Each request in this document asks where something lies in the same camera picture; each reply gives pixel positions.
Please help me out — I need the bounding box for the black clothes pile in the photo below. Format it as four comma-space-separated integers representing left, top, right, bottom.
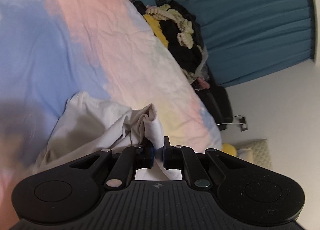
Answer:
134, 0, 213, 81

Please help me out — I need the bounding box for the yellow cloth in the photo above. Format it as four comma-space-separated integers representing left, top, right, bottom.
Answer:
144, 14, 169, 47

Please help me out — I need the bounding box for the pastel tie-dye bed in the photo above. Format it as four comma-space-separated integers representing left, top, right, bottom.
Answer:
0, 0, 223, 220

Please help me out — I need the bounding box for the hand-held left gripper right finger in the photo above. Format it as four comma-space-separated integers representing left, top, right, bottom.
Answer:
162, 136, 247, 190

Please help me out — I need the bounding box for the pink cloth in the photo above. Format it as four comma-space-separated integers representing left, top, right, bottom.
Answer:
196, 77, 210, 89

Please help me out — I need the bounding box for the white charging cable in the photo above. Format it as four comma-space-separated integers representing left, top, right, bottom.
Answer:
216, 115, 244, 127

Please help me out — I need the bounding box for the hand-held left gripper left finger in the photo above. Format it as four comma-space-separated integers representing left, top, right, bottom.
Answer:
69, 140, 155, 191

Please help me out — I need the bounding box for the wall socket with charger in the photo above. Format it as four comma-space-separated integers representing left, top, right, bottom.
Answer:
236, 115, 248, 131

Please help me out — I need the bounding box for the cream fuzzy garment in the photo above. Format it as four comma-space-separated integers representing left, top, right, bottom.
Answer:
145, 5, 194, 49

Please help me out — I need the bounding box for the black sofa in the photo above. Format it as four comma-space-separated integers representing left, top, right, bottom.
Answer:
197, 70, 233, 130

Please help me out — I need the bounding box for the white T-shirt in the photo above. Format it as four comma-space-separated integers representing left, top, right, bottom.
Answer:
35, 91, 184, 182

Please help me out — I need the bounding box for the wide blue curtain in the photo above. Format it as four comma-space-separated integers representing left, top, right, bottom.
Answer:
140, 0, 316, 88

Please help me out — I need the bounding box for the yellow plush toy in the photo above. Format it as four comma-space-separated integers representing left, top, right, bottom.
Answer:
221, 143, 237, 155

